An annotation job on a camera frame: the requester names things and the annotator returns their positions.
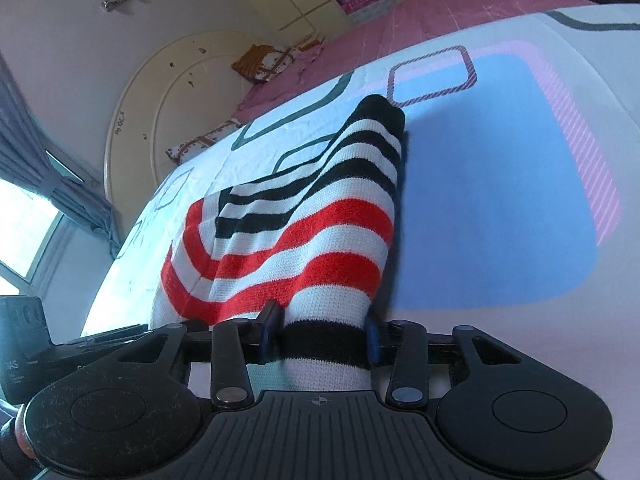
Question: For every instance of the red black white striped sweater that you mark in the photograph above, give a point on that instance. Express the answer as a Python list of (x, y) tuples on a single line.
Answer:
[(300, 240)]

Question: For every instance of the cream round headboard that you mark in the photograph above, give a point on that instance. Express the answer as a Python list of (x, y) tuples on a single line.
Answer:
[(165, 95)]

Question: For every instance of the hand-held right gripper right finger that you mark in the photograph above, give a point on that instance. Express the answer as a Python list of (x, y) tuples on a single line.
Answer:
[(375, 341)]

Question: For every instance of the pink bedsheet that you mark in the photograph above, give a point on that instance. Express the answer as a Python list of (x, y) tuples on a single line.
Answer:
[(425, 15)]

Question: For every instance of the grey blue curtain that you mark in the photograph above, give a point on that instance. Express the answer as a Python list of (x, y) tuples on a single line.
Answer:
[(60, 170)]

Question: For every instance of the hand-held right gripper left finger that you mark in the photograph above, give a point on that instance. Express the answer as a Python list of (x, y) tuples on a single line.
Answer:
[(269, 332)]

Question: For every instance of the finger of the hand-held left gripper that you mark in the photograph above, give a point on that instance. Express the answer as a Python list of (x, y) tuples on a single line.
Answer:
[(107, 336)]

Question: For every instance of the window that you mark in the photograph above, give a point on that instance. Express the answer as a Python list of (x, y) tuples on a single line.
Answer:
[(25, 230)]

